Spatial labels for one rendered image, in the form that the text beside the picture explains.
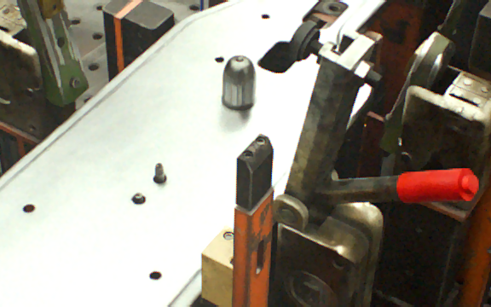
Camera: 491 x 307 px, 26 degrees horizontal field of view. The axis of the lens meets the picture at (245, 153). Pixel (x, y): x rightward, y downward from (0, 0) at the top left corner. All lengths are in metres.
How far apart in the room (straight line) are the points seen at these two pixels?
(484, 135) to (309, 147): 0.20
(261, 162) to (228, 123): 0.31
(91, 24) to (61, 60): 0.59
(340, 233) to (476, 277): 0.34
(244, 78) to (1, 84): 0.25
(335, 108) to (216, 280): 0.16
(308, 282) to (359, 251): 0.06
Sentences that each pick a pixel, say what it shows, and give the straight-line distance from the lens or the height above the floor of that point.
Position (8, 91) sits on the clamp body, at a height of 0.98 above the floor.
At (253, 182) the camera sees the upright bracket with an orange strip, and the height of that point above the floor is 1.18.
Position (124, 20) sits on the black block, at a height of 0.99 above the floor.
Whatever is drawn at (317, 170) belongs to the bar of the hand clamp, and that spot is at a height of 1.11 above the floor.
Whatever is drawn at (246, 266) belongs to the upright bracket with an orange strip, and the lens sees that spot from 0.71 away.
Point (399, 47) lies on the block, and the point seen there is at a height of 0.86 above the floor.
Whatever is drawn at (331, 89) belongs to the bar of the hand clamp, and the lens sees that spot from 0.70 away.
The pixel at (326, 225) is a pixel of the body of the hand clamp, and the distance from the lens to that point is 0.81.
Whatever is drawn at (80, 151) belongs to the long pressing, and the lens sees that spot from 0.94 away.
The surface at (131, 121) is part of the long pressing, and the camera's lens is 0.96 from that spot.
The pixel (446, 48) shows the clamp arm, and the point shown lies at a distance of 0.89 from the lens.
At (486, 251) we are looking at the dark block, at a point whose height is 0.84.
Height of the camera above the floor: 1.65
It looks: 44 degrees down
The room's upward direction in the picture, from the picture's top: 2 degrees clockwise
